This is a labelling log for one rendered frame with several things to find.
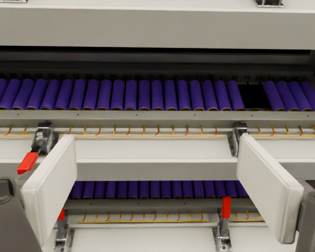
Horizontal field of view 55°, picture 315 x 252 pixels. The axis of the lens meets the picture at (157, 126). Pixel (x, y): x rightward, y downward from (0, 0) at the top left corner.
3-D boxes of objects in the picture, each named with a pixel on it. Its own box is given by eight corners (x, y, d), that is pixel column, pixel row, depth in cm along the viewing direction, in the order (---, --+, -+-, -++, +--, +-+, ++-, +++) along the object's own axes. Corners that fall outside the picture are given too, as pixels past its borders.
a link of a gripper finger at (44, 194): (44, 249, 13) (26, 249, 13) (77, 177, 20) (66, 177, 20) (37, 188, 12) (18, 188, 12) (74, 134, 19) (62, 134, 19)
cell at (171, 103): (174, 88, 50) (177, 116, 46) (163, 88, 50) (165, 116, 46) (175, 79, 49) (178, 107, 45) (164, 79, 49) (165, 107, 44)
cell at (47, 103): (62, 87, 50) (53, 115, 45) (50, 87, 49) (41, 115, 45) (59, 78, 48) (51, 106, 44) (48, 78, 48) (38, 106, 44)
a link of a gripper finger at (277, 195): (288, 186, 13) (305, 186, 13) (239, 134, 20) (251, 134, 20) (279, 246, 14) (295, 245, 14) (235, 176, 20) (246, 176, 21)
